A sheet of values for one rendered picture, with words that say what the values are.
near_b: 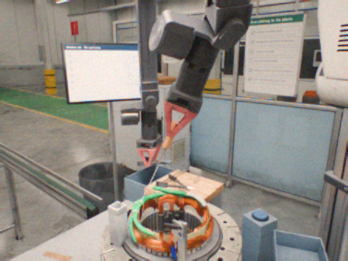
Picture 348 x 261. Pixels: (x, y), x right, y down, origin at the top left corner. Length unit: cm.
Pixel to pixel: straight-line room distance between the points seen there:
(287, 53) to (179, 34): 232
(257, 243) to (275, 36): 221
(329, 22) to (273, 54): 201
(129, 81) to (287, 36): 164
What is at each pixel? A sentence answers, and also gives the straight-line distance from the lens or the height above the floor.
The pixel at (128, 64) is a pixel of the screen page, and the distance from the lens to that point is 162.
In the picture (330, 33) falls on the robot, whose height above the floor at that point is 154.
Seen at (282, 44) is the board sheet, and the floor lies 160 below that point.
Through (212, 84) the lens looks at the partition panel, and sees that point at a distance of 313.
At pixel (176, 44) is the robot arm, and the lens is 46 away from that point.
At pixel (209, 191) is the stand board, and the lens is 89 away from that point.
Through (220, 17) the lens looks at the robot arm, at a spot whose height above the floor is 155.
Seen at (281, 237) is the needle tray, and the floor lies 105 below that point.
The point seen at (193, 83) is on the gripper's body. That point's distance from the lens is 50.
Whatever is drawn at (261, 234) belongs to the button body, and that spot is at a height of 100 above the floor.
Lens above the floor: 149
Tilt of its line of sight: 15 degrees down
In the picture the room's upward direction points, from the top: straight up
